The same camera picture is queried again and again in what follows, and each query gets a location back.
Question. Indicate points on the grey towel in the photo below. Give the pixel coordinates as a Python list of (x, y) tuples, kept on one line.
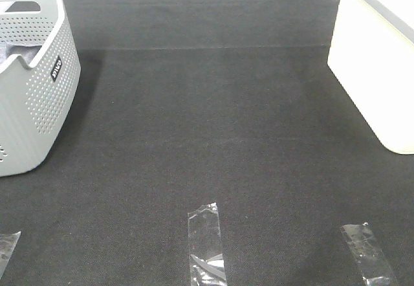
[(28, 52)]

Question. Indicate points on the black table mat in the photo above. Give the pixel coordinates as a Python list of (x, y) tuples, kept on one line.
[(188, 102)]

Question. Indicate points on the middle clear tape strip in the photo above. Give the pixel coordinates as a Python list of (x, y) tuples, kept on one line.
[(205, 247)]

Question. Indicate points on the clear tape strip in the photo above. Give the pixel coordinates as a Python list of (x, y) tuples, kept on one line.
[(205, 247), (368, 255), (8, 243)]

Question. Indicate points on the grey perforated laundry basket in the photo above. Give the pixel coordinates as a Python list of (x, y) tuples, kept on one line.
[(36, 97)]

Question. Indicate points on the cream plastic storage bin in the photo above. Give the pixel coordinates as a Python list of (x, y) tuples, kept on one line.
[(371, 55)]

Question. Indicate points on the right clear tape strip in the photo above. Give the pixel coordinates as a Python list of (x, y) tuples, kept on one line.
[(368, 255)]

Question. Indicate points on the left clear tape strip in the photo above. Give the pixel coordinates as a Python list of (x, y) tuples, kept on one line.
[(8, 243)]

